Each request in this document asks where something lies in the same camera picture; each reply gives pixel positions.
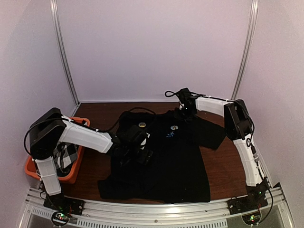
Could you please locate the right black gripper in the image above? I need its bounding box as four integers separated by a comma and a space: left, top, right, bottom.
175, 106, 195, 122

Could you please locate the round gold brooch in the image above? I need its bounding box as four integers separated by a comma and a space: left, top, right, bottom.
171, 125, 179, 131

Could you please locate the black t-shirt blue logo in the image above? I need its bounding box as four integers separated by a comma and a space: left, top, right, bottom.
97, 110, 226, 204

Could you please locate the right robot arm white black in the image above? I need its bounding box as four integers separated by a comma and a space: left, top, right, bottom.
165, 88, 268, 210

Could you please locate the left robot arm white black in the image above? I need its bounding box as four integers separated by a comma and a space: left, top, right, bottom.
23, 107, 153, 211

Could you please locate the black white checkered shirt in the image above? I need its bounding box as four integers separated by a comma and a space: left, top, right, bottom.
53, 142, 78, 177

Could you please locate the left circuit board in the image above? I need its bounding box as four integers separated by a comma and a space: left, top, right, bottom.
51, 211, 71, 227

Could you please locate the circuit board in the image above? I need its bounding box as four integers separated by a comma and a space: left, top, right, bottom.
242, 211, 261, 226
51, 211, 71, 227

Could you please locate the orange plastic bin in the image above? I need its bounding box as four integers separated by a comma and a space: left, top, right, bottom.
24, 117, 90, 184

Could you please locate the right circuit board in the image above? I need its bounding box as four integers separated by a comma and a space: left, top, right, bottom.
242, 211, 261, 226

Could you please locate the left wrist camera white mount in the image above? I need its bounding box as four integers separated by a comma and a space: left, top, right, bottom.
140, 133, 150, 150

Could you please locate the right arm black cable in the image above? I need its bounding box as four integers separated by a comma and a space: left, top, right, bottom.
165, 90, 236, 103

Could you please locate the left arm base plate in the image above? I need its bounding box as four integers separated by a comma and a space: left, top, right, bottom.
43, 195, 85, 216

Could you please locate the right aluminium corner post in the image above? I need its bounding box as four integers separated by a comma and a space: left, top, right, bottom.
231, 0, 259, 100

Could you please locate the aluminium corner post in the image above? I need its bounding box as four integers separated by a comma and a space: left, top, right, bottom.
231, 0, 259, 100
50, 0, 80, 105

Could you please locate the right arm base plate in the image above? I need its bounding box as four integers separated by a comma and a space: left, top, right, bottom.
227, 196, 268, 215

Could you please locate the aluminium front rail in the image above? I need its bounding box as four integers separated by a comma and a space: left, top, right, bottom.
17, 187, 295, 228

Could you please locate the left aluminium corner post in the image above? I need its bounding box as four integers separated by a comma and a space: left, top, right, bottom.
50, 0, 80, 105

